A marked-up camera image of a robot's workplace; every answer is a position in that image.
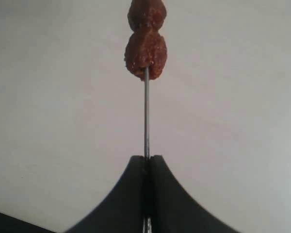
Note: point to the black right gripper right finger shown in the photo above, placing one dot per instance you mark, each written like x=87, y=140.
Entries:
x=175, y=211

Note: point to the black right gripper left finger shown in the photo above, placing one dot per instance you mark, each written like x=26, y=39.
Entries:
x=121, y=211

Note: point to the dark red round fruit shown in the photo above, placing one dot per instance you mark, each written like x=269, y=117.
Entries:
x=146, y=48
x=146, y=13

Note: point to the thin metal skewer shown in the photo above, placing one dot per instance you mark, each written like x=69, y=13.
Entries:
x=147, y=221

